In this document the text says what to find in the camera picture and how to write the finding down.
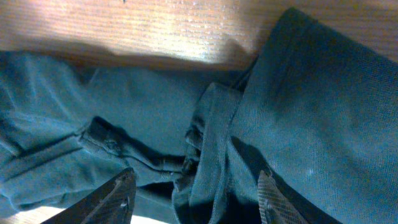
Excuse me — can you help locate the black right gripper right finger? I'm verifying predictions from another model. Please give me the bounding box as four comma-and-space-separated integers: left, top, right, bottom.
257, 170, 308, 224

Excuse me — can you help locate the black logo t-shirt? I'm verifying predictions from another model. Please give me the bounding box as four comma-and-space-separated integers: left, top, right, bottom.
1, 8, 397, 223

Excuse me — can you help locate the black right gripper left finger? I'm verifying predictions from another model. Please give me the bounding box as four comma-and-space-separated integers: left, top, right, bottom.
42, 168, 136, 224

